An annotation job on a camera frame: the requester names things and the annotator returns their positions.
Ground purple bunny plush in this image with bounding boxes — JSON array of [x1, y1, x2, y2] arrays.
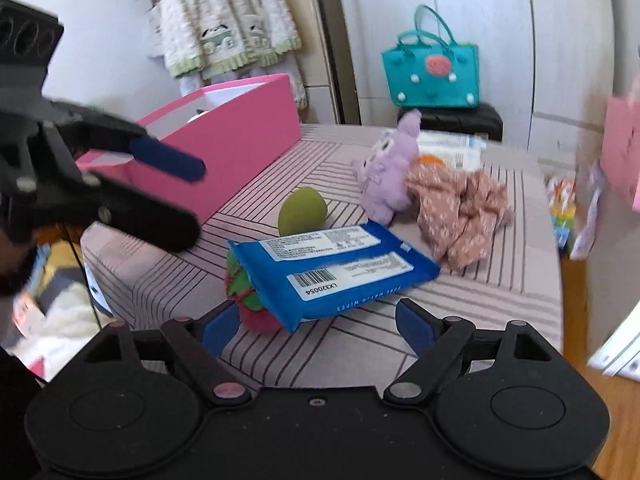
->
[[350, 110, 423, 226]]

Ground black storage case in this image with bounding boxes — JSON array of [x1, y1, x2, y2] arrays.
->
[[396, 102, 503, 142]]

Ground white fluffy cloth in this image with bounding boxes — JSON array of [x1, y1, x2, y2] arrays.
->
[[37, 282, 116, 366]]

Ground white green-trimmed plush jacket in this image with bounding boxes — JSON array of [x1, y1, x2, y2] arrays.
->
[[152, 0, 302, 79]]

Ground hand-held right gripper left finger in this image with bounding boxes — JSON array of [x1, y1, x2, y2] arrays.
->
[[82, 300, 253, 408]]

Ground white wet wipes pack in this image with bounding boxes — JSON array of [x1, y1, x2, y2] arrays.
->
[[415, 130, 487, 171]]

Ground pink floral cloth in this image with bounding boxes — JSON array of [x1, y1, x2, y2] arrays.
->
[[406, 162, 513, 273]]

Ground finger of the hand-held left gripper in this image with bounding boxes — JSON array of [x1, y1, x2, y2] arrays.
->
[[81, 173, 203, 254], [47, 100, 207, 184]]

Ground blue wet wipes pack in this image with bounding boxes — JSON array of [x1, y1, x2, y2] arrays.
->
[[227, 222, 442, 333]]

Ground white wardrobe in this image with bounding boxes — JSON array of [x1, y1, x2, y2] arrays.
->
[[332, 0, 616, 151]]

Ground pink storage box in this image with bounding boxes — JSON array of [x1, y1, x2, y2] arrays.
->
[[75, 74, 302, 226]]

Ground teal felt handbag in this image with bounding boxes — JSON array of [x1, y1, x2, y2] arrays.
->
[[382, 5, 481, 109]]

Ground striped pink tablecloth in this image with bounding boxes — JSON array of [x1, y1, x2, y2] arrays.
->
[[80, 124, 566, 391]]

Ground colourful toy box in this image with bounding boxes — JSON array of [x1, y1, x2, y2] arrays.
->
[[546, 176, 578, 251]]

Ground white board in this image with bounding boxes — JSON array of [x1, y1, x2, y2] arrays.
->
[[587, 317, 640, 378]]

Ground black cable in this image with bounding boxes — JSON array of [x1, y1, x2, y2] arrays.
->
[[60, 222, 113, 318]]

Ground red strawberry plush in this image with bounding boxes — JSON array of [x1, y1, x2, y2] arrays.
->
[[225, 250, 283, 332]]

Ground green plush fruit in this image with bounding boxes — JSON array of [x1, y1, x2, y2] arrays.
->
[[278, 187, 328, 236]]

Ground white plastic packet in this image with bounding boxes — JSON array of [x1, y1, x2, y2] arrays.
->
[[570, 160, 608, 261]]

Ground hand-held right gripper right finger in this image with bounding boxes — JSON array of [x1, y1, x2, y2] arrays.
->
[[382, 297, 558, 406]]

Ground pink paper bag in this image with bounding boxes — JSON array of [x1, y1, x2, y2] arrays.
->
[[600, 95, 640, 211]]

